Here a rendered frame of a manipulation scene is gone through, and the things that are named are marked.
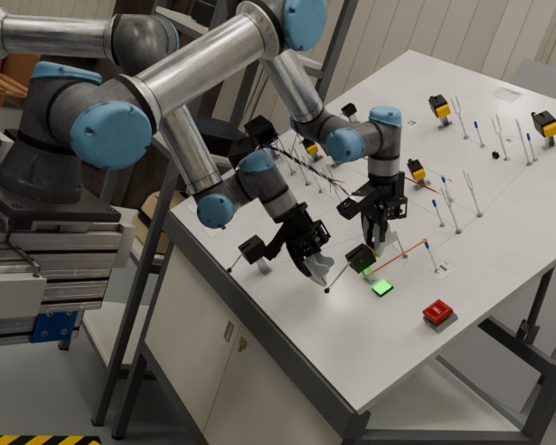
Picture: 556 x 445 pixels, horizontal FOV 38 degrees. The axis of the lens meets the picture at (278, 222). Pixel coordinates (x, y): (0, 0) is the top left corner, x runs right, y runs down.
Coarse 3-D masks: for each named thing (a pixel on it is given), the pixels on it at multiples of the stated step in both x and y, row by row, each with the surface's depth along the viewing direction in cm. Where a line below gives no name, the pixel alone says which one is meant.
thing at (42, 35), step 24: (0, 24) 180; (24, 24) 180; (48, 24) 179; (72, 24) 179; (96, 24) 179; (168, 24) 180; (0, 48) 182; (24, 48) 181; (48, 48) 181; (72, 48) 180; (96, 48) 179; (168, 48) 175
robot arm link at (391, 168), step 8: (368, 160) 186; (376, 160) 184; (392, 160) 184; (368, 168) 187; (376, 168) 185; (384, 168) 184; (392, 168) 184; (376, 176) 186; (384, 176) 185; (392, 176) 186
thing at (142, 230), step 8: (176, 192) 297; (184, 192) 298; (152, 200) 292; (176, 200) 289; (144, 208) 294; (152, 208) 290; (136, 216) 295; (144, 216) 291; (152, 216) 288; (136, 224) 293; (144, 224) 288; (136, 232) 292; (144, 232) 287; (144, 240) 286; (160, 240) 281; (168, 240) 283; (160, 248) 283
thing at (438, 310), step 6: (438, 300) 179; (432, 306) 178; (438, 306) 178; (444, 306) 177; (426, 312) 178; (432, 312) 177; (438, 312) 177; (444, 312) 176; (450, 312) 176; (432, 318) 176; (438, 318) 175; (444, 318) 176
